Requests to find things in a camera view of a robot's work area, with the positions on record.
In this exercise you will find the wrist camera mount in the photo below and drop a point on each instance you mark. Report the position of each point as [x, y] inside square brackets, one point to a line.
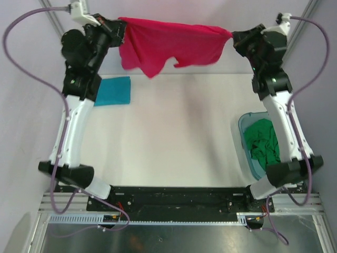
[283, 23]
[79, 12]

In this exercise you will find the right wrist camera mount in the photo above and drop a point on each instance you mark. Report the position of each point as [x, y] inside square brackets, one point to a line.
[283, 23]

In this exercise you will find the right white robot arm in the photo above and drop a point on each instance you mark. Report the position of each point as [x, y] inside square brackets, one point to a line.
[298, 162]

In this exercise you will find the green t shirt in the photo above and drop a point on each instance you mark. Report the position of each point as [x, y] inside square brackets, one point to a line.
[262, 143]

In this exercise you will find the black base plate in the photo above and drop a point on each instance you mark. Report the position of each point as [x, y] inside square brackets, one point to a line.
[237, 199]

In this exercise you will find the white slotted cable duct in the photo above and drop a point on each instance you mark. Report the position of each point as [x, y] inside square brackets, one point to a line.
[102, 219]

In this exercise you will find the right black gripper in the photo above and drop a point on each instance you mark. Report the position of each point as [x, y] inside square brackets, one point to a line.
[241, 39]

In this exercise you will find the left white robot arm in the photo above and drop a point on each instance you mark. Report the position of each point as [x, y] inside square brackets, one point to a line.
[80, 92]

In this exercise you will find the left aluminium frame post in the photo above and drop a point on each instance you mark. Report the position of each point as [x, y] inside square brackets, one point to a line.
[54, 15]

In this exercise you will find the red t shirt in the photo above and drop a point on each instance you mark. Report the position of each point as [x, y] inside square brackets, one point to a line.
[149, 44]

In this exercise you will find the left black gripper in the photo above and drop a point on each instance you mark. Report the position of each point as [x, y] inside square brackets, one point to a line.
[112, 29]

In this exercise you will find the folded teal t shirt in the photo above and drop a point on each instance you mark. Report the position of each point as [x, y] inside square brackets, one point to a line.
[114, 91]

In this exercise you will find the translucent blue plastic bin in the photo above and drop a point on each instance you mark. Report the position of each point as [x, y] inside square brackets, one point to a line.
[244, 122]

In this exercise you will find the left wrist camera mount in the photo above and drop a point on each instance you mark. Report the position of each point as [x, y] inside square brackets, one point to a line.
[79, 12]

